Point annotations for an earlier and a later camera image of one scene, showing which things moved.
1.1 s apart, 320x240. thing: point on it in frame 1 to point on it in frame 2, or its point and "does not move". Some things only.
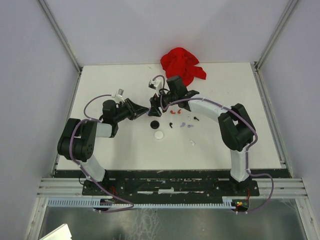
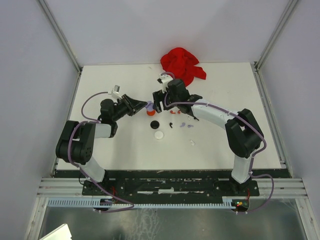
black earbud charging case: x=154 y=124 does not move
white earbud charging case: x=158 y=135 does not move
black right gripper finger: x=155 y=111 to x=158 y=106
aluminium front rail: x=72 y=188 does not move
